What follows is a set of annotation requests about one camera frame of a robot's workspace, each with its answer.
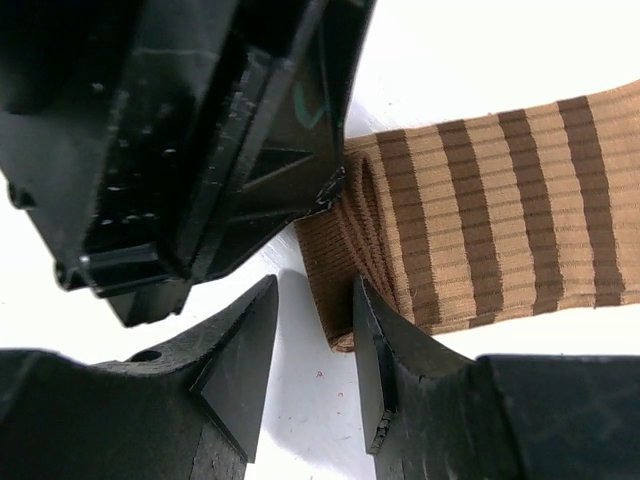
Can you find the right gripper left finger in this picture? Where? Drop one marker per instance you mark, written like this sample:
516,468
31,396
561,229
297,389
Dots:
188,408

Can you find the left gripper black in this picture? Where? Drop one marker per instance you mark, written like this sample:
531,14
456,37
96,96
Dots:
157,145

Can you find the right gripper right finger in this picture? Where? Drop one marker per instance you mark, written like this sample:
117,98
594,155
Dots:
429,412

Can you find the brown striped sock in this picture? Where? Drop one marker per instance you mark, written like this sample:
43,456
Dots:
472,222

